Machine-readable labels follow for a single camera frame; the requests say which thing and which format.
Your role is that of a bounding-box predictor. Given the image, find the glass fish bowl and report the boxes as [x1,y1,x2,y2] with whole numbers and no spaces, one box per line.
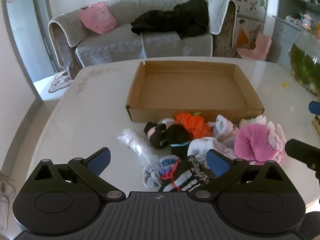
[289,29,320,97]

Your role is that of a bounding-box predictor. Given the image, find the beige cloth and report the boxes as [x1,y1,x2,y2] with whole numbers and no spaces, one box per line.
[0,181,15,225]

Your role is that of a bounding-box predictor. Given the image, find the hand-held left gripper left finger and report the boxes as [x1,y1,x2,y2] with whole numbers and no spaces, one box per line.
[22,147,126,202]

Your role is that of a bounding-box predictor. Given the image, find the white quilted blanket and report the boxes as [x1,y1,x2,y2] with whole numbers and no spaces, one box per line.
[201,0,232,34]

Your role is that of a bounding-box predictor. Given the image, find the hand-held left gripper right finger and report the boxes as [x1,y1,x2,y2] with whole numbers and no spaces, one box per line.
[189,149,298,202]

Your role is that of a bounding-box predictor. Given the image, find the grey cabinet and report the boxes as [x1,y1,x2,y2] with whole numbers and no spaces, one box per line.
[272,16,303,63]

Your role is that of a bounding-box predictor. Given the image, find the white blue sock bundle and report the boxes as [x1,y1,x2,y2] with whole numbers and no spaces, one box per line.
[214,114,238,140]

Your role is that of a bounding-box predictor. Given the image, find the black clothes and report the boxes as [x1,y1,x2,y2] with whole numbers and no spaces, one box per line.
[130,0,209,40]

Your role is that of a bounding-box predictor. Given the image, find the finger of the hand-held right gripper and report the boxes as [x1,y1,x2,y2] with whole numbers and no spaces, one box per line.
[284,138,320,172]
[308,100,320,115]

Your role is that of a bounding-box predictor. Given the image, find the black white striped sock bundle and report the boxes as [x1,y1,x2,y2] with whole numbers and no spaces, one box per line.
[160,155,210,193]

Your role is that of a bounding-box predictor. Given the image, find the brown cardboard box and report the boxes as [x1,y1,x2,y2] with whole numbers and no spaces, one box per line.
[125,60,265,123]

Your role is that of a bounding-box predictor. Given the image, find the grey sock bundle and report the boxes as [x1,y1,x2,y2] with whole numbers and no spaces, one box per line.
[143,155,181,188]

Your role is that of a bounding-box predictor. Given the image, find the pink white dotted fluffy sock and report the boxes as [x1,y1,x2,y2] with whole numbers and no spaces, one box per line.
[239,116,286,153]

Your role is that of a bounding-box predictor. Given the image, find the white glossy desktop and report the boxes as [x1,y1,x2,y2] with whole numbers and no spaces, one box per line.
[12,59,320,239]

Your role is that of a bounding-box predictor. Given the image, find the white plastic roll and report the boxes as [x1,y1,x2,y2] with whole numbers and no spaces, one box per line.
[116,128,158,167]

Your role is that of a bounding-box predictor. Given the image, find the floral wall poster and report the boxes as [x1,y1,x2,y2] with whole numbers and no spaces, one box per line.
[229,0,265,55]

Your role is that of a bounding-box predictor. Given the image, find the pink plastic chair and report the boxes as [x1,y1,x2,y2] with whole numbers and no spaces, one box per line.
[236,33,272,61]

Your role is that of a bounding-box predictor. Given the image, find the grey quilted sofa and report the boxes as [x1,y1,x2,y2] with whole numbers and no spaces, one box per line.
[47,0,237,79]

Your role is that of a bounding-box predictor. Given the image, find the pink cushion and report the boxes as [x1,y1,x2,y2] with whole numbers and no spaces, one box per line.
[77,2,118,35]

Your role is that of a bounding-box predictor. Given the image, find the patterned floor mat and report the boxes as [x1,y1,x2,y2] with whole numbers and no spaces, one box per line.
[48,70,72,93]

